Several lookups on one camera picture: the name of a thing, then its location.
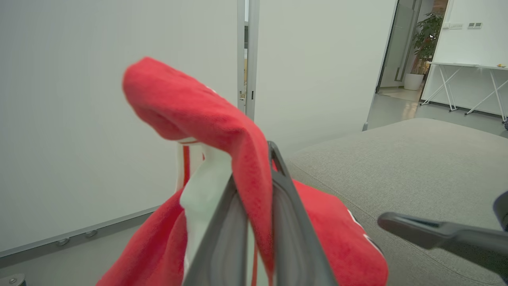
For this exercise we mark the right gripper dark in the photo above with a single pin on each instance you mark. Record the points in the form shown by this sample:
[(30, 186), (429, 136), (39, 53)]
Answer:
[(502, 210)]

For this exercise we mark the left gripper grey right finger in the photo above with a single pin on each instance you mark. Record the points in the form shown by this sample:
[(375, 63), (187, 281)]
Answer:
[(293, 238)]

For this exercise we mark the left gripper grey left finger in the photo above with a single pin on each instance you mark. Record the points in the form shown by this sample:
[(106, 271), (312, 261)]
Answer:
[(222, 242)]

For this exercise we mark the red and white garment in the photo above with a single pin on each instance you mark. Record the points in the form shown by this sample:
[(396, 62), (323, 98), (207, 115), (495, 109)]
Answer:
[(190, 107)]

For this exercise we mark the grey fabric sofa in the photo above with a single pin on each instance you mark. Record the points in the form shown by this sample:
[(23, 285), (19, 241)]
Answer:
[(416, 171)]

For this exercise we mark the round metal partition foot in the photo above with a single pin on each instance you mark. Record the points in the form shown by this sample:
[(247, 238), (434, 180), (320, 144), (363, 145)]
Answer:
[(62, 241), (91, 233)]

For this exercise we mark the white plant pot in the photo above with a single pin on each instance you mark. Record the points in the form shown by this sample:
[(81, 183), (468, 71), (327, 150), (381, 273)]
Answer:
[(413, 81)]

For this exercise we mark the white trestle table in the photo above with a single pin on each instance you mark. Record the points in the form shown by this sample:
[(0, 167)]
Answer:
[(468, 65)]

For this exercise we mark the green potted plant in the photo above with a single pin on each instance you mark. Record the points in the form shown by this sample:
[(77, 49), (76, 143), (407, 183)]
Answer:
[(428, 37)]

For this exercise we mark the glass door with grey frame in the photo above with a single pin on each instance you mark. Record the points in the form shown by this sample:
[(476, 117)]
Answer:
[(399, 43)]

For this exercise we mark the white wall socket plate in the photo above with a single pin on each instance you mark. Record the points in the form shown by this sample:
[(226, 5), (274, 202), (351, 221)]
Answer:
[(456, 26)]

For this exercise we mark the grey wall switch plate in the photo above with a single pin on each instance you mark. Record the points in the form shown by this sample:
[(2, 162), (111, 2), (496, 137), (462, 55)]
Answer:
[(474, 25)]

